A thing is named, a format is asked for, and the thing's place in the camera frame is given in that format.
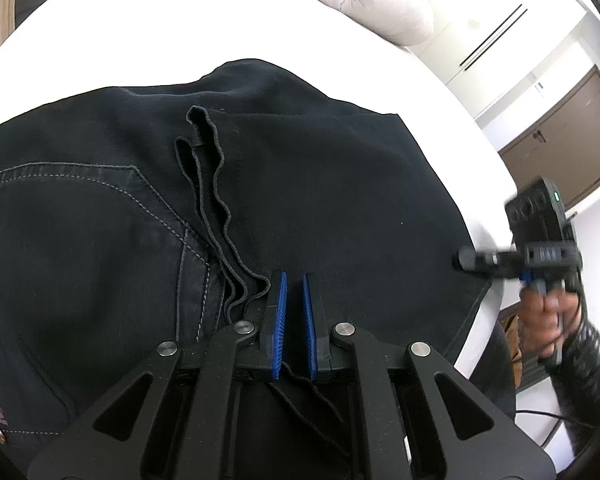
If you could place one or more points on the bed with white sheet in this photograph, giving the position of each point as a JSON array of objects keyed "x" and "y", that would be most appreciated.
[{"x": 130, "y": 35}]

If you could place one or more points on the folded cream duvet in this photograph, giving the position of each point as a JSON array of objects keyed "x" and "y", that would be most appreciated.
[{"x": 375, "y": 0}]

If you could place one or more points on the white wardrobe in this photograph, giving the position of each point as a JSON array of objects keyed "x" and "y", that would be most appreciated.
[{"x": 495, "y": 20}]

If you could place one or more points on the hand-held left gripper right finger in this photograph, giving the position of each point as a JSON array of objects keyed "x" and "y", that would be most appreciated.
[{"x": 310, "y": 325}]

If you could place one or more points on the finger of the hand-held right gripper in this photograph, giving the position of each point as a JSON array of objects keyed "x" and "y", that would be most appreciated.
[{"x": 485, "y": 261}]

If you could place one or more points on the brown wooden cabinet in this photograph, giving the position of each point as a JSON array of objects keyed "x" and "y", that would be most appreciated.
[{"x": 570, "y": 135}]

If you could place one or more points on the person's right forearm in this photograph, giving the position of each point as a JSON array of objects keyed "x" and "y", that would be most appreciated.
[{"x": 590, "y": 375}]

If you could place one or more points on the person's right hand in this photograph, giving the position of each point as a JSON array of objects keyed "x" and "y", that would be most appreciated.
[{"x": 542, "y": 320}]

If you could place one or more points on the black denim pants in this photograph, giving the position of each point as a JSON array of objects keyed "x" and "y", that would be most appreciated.
[{"x": 330, "y": 185}]

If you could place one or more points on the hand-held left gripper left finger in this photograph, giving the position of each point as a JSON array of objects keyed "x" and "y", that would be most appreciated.
[{"x": 278, "y": 320}]

